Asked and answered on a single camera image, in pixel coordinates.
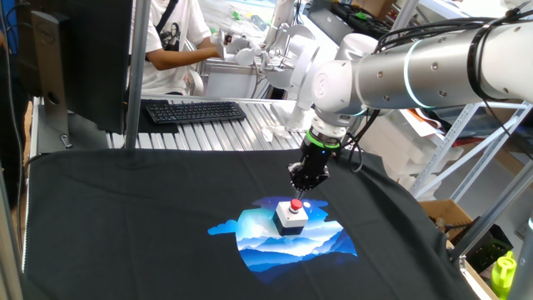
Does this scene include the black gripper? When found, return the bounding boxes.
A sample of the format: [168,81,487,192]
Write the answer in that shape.
[286,140,341,201]

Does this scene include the bare person forearm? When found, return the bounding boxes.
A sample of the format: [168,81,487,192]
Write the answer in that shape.
[145,44,222,71]

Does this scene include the grey push button box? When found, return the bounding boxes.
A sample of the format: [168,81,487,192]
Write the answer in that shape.
[272,199,310,238]

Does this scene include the crumpled white tissue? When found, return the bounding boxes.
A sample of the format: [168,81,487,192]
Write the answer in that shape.
[261,124,293,143]

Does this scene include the white foam blocks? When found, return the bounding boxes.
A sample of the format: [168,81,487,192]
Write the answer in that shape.
[357,108,464,189]

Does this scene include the grey background cabinet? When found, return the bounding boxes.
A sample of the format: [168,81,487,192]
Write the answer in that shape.
[198,57,274,100]

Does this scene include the white and orange paper sheets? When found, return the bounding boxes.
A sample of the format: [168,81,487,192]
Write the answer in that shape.
[391,107,447,138]

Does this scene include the black computer keyboard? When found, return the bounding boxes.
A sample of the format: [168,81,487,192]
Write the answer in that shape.
[144,101,247,125]

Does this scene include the white handheld device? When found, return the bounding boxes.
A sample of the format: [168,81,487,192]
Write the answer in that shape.
[216,32,271,68]

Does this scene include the brown cardboard box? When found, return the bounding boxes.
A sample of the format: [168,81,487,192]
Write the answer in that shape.
[418,198,474,241]

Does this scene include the grey flat case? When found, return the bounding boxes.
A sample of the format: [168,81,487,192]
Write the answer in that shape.
[306,0,356,45]

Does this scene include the black desk mat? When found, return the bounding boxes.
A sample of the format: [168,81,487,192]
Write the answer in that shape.
[123,98,181,135]

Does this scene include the black plastic tray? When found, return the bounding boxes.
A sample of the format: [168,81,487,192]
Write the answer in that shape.
[331,1,393,41]

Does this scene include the person in white t-shirt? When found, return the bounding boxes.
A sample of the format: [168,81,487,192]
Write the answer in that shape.
[139,0,214,97]

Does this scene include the grey diagonal aluminium strut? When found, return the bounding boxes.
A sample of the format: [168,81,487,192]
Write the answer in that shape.
[449,160,533,262]

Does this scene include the black t-shirt with landscape print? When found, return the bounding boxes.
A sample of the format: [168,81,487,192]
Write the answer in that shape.
[22,147,480,300]

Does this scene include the black plastic crate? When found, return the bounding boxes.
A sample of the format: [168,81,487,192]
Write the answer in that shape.
[451,216,515,274]

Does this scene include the lime green bottle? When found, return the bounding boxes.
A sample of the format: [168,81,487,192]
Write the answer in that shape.
[491,250,518,300]

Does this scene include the grey keypad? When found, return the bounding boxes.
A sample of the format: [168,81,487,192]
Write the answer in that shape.
[515,219,531,242]

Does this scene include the black computer monitor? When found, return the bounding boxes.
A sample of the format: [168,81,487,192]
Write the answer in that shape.
[16,0,134,135]

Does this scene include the silver monitor stand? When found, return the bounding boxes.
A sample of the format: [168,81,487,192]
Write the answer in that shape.
[31,10,110,155]

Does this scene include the person in blue shirt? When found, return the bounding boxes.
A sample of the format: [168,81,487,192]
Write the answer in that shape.
[0,0,31,209]

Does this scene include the white metal shelf frame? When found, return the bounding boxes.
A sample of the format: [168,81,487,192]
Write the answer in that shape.
[410,99,533,205]

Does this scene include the grey vertical metal post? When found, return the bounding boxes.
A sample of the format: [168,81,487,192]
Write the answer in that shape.
[123,0,152,150]

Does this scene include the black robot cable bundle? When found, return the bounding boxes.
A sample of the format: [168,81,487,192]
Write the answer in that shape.
[341,0,533,174]

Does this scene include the black shoulder strap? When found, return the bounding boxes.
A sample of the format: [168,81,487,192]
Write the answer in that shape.
[151,0,180,37]

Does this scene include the grey aluminium frame post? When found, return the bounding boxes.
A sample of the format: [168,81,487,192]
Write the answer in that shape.
[0,166,24,300]

